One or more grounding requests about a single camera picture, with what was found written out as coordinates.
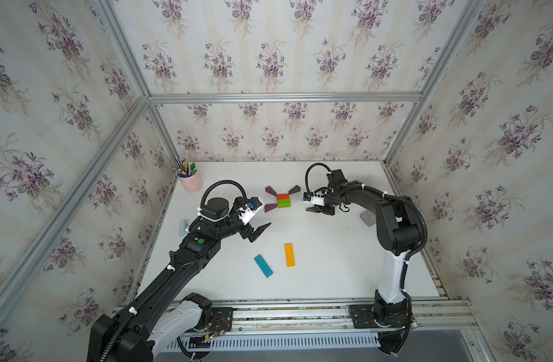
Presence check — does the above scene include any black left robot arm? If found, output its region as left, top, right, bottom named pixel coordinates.
left=86, top=179, right=268, bottom=361

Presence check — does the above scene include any yellow long block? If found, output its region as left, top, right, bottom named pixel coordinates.
left=284, top=243, right=296, bottom=268

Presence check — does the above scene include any green rectangular block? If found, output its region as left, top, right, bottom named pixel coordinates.
left=277, top=198, right=291, bottom=208

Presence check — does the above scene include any brown triangle block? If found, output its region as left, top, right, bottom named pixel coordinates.
left=288, top=185, right=301, bottom=195

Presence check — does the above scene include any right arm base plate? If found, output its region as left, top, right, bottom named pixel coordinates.
left=348, top=301, right=412, bottom=329

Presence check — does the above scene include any aluminium mounting rail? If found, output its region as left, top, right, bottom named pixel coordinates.
left=92, top=296, right=495, bottom=362

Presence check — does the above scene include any teal long block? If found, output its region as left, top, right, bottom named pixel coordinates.
left=254, top=255, right=273, bottom=278

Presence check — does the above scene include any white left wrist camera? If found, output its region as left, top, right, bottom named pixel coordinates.
left=239, top=197, right=264, bottom=225

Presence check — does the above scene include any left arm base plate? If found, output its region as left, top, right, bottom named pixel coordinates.
left=187, top=307, right=234, bottom=335

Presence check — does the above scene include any pink pen cup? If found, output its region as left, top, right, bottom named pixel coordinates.
left=178, top=173, right=203, bottom=194

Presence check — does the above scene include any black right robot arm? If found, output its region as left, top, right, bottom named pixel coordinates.
left=303, top=162, right=428, bottom=328

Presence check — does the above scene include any coloured pens bunch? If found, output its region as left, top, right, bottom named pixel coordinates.
left=175, top=158, right=197, bottom=178

